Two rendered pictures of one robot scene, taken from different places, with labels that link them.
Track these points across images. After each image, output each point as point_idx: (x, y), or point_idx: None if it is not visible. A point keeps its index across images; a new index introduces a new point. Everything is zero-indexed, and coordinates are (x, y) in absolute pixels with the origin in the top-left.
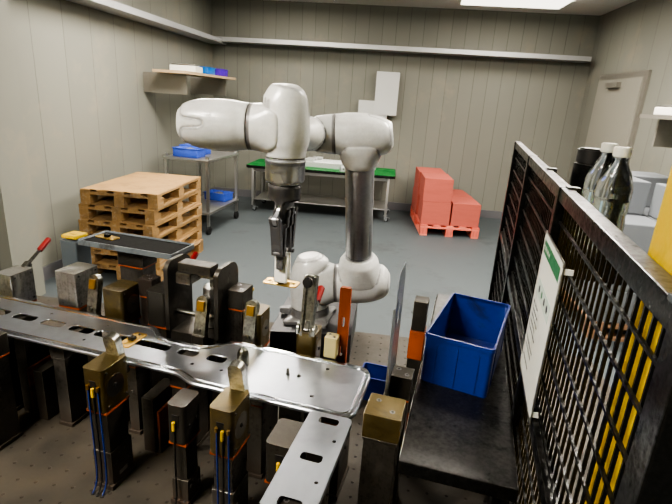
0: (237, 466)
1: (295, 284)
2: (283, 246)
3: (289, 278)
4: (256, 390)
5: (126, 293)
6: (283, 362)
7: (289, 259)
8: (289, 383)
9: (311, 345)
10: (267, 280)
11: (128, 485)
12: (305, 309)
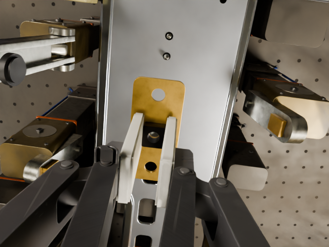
0: (276, 79)
1: (160, 87)
2: (195, 201)
3: (142, 114)
4: (223, 91)
5: None
6: (134, 72)
7: (135, 145)
8: (194, 46)
9: (78, 32)
10: (155, 173)
11: (220, 173)
12: (37, 61)
